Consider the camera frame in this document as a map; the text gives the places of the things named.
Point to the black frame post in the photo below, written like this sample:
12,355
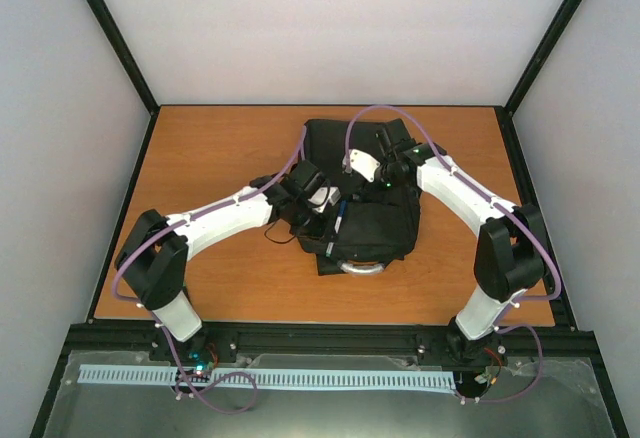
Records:
543,51
112,32

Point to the blue capped pen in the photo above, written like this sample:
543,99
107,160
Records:
336,229

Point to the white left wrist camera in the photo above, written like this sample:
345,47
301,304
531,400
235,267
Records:
324,198

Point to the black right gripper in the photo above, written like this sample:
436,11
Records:
366,190

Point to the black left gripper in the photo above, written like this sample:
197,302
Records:
322,230

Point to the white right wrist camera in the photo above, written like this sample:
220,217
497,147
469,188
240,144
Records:
362,163

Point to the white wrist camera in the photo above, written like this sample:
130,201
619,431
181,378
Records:
362,163
324,198

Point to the light blue cable duct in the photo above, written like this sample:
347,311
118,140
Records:
281,379

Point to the black frame post left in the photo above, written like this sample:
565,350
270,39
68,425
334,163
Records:
112,32

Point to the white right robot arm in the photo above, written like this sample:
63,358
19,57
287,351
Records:
510,256

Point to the black student backpack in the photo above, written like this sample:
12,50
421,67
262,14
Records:
371,231

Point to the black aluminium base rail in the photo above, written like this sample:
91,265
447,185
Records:
230,340

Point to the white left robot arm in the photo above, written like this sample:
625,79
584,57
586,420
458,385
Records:
154,257

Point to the black frame post right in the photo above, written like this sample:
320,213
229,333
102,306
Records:
543,51

